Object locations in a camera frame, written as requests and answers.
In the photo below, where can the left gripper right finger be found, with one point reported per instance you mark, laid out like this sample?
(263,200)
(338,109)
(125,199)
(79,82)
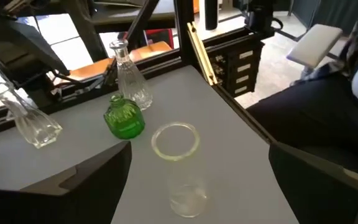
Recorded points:
(315,189)

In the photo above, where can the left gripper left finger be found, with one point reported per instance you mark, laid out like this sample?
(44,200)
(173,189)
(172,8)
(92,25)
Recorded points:
(57,199)

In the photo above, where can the clear hexagonal-base glass vase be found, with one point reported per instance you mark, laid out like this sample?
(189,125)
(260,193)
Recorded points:
(36,127)

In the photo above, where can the clear cut-glass cone vase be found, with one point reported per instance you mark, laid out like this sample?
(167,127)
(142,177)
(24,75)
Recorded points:
(132,84)

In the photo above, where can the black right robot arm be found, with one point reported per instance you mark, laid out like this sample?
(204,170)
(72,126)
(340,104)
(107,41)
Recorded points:
(20,53)

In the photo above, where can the person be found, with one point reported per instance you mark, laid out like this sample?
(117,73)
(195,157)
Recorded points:
(306,118)

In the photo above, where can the squat green glass vase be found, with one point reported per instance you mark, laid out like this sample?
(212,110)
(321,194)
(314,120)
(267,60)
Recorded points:
(124,119)

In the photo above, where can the clear wide-rim glass vase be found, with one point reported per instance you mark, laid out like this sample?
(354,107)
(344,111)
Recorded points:
(186,199)

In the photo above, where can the black labelled drawer cabinet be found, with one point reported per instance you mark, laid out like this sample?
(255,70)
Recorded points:
(228,74)

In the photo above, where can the grey chair armrest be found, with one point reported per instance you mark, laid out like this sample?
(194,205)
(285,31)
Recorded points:
(314,45)

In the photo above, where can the light wooden strip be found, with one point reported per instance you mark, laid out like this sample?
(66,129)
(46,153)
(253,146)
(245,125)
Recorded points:
(202,56)

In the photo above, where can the red box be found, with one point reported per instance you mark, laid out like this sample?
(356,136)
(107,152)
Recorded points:
(160,35)

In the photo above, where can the black cylinder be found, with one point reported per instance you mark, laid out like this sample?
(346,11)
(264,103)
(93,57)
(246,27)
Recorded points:
(211,15)

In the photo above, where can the black aluminium table frame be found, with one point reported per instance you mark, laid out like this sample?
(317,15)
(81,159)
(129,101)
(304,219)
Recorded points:
(183,31)

